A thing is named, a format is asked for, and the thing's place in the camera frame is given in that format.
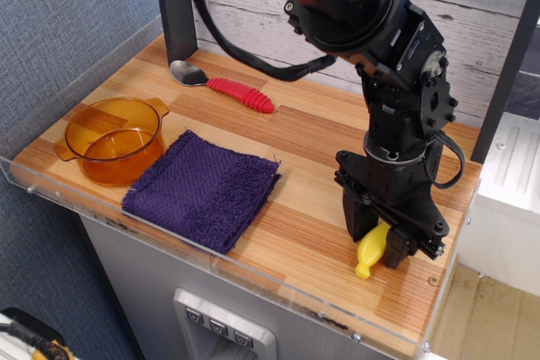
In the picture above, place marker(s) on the black right vertical post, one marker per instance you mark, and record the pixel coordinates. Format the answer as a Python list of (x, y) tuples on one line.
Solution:
[(513, 61)]

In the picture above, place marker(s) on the silver dispenser button panel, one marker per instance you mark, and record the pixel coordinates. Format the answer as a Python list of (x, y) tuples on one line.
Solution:
[(213, 332)]

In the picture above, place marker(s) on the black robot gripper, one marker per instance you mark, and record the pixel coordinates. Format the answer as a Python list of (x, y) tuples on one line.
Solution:
[(398, 194)]

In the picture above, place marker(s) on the grey toy fridge cabinet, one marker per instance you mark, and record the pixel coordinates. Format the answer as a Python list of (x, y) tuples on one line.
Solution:
[(144, 277)]

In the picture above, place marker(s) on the brass screw in table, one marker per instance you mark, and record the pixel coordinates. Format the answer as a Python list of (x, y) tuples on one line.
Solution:
[(433, 281)]

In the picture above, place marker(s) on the purple folded towel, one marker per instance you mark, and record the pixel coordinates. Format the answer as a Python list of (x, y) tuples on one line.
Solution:
[(202, 192)]

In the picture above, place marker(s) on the yellow toy banana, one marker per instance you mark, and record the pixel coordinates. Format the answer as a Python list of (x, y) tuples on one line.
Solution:
[(371, 248)]

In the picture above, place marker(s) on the black vertical post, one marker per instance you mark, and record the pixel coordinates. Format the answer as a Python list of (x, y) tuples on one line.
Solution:
[(179, 29), (513, 61)]

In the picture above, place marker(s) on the clear acrylic table guard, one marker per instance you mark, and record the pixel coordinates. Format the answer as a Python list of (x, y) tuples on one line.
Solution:
[(109, 290)]

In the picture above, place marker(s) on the red handled metal spoon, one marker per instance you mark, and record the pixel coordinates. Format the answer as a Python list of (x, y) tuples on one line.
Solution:
[(189, 75)]

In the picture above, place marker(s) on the yellow object bottom left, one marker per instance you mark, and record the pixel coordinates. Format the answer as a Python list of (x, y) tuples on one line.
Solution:
[(51, 351)]

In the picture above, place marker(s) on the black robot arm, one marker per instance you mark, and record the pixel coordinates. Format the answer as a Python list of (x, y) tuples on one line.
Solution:
[(401, 59)]

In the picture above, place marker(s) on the white ribbed side unit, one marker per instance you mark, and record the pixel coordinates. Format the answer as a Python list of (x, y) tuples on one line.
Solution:
[(501, 236)]

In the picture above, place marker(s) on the orange transparent plastic pot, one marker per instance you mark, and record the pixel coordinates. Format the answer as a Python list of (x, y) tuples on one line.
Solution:
[(115, 140)]

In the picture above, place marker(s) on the black left vertical post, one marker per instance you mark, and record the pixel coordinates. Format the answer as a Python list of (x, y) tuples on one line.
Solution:
[(179, 29)]

